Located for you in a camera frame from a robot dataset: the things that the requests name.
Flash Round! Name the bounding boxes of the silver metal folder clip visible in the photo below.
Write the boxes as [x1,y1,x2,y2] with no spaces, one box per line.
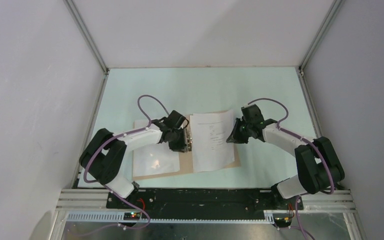
[185,128,192,152]

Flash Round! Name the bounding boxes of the tan cardboard folder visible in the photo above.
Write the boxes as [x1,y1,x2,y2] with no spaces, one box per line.
[132,110,242,182]

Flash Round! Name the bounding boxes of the white paper sheet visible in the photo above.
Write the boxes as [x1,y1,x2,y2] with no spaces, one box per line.
[189,110,235,173]
[132,119,182,178]

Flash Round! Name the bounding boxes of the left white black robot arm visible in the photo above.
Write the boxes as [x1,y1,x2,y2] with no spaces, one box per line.
[78,110,189,208]

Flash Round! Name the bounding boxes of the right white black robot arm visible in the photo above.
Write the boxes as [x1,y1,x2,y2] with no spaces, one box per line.
[226,104,345,209]

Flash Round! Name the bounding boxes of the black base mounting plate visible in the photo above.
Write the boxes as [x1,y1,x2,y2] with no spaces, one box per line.
[106,187,304,221]

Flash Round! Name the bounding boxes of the left small circuit board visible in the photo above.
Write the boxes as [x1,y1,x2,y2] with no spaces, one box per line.
[123,212,142,221]

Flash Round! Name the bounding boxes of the small circuit board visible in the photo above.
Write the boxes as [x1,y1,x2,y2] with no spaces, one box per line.
[273,217,292,229]
[123,212,142,221]

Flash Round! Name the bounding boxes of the right small circuit board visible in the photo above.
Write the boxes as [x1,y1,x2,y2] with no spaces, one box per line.
[273,217,292,229]

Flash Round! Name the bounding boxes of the white slotted cable duct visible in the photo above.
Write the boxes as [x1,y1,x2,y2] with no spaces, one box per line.
[66,211,275,224]

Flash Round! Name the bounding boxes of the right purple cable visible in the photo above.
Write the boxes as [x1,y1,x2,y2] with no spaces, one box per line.
[244,97,337,240]

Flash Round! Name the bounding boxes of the left aluminium frame post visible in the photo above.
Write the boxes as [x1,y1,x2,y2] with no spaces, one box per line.
[63,0,109,75]

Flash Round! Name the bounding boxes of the aluminium frame post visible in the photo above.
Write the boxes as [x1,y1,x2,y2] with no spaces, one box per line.
[63,0,109,75]
[298,0,346,76]

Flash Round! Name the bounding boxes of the right aluminium frame post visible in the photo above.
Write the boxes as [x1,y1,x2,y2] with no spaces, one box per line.
[298,0,346,76]

